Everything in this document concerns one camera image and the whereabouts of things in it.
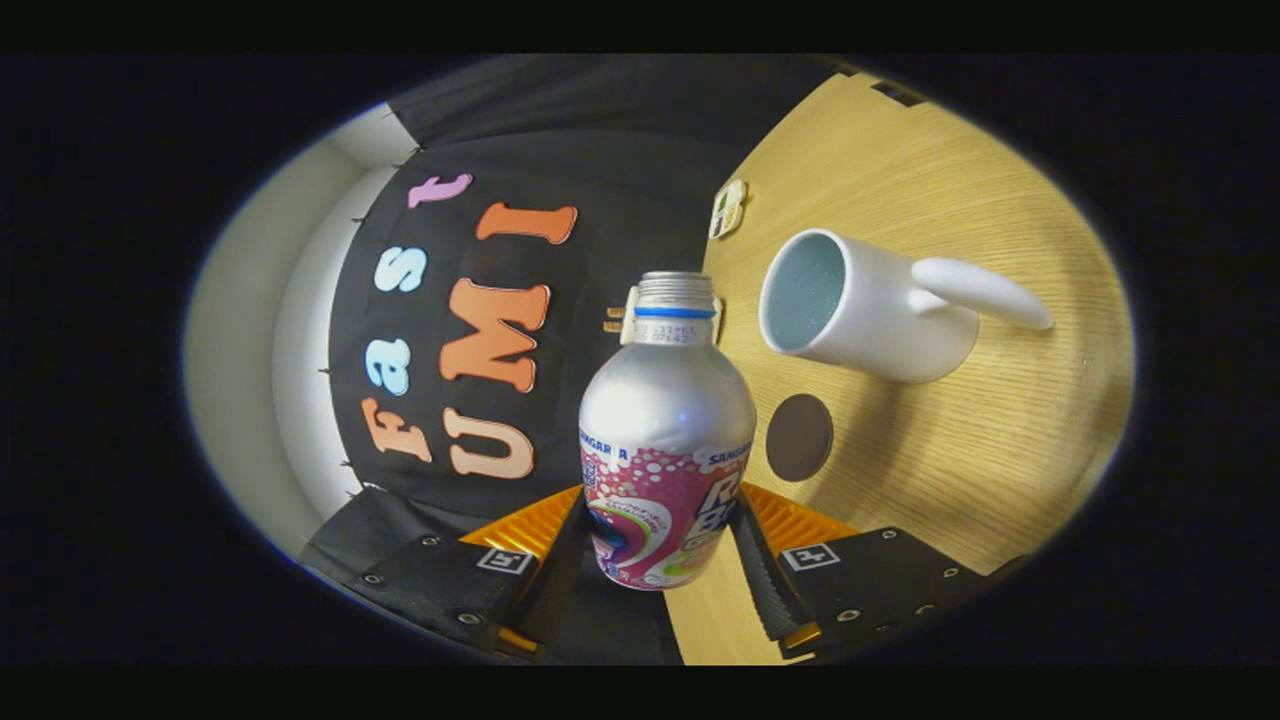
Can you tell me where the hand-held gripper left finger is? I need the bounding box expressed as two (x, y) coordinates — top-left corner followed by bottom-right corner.
(350, 487), (591, 661)

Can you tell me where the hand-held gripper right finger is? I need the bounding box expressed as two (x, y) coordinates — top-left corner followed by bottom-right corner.
(728, 483), (1031, 661)

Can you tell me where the round brown coaster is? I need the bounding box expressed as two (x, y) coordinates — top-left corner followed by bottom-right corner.
(765, 393), (835, 484)

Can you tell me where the silver juice bottle pink label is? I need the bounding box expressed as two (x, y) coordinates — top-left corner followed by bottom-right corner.
(578, 271), (758, 592)

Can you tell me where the white cup with handle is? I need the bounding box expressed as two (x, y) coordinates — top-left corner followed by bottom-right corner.
(758, 228), (1056, 385)

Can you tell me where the wooden table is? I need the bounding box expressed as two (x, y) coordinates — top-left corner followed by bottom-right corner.
(665, 70), (1136, 666)

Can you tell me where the white toaster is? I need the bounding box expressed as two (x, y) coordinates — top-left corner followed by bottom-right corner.
(618, 287), (726, 347)

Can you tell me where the white divided sauce tray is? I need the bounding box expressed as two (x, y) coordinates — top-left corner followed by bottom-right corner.
(708, 178), (749, 241)

